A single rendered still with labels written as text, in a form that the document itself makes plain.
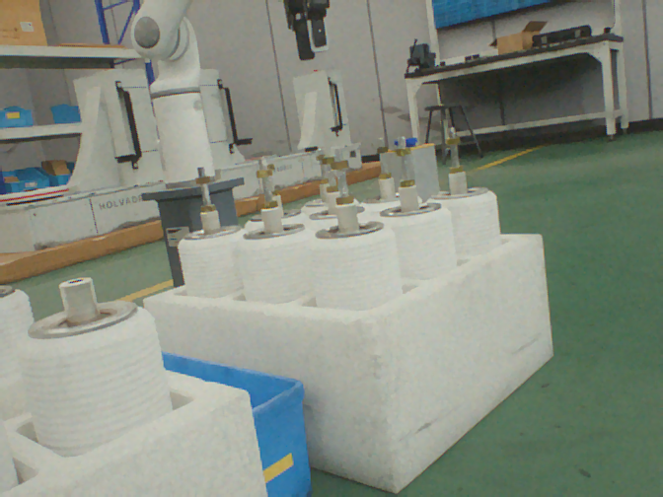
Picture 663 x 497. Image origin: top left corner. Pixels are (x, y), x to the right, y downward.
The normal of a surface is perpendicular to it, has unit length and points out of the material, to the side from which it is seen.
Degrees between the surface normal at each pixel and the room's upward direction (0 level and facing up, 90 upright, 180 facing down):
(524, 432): 0
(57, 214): 90
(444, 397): 90
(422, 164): 90
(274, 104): 90
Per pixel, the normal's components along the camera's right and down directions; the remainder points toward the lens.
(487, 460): -0.15, -0.97
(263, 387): -0.67, 0.19
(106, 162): 0.83, -0.03
